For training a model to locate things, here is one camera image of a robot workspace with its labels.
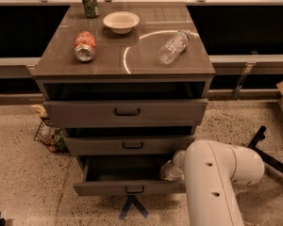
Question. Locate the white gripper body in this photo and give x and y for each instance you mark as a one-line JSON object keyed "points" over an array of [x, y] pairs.
{"points": [[174, 169]]}

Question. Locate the grey bottom drawer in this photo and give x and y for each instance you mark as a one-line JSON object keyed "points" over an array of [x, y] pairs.
{"points": [[130, 174]]}

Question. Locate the grey drawer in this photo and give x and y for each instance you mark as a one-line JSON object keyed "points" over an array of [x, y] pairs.
{"points": [[126, 113], [130, 174], [126, 145]]}

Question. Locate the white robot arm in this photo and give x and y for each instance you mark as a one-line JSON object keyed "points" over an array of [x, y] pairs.
{"points": [[209, 170]]}

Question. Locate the grey middle drawer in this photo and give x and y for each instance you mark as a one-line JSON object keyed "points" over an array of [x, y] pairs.
{"points": [[126, 145]]}

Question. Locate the grey top drawer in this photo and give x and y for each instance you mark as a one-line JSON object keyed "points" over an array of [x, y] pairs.
{"points": [[126, 113]]}

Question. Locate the grey drawer cabinet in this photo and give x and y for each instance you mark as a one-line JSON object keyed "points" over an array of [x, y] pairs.
{"points": [[125, 67]]}

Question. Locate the clear plastic bottle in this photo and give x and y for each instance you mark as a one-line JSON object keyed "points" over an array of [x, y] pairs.
{"points": [[173, 47]]}

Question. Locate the orange soda can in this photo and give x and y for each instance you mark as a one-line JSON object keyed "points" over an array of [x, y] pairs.
{"points": [[85, 46]]}

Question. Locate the white paper bowl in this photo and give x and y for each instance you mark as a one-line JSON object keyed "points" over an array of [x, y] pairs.
{"points": [[121, 22]]}

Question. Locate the green soda can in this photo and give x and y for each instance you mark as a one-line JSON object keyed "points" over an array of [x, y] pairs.
{"points": [[90, 8]]}

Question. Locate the wire basket with snacks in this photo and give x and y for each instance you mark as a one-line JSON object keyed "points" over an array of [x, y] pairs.
{"points": [[50, 137]]}

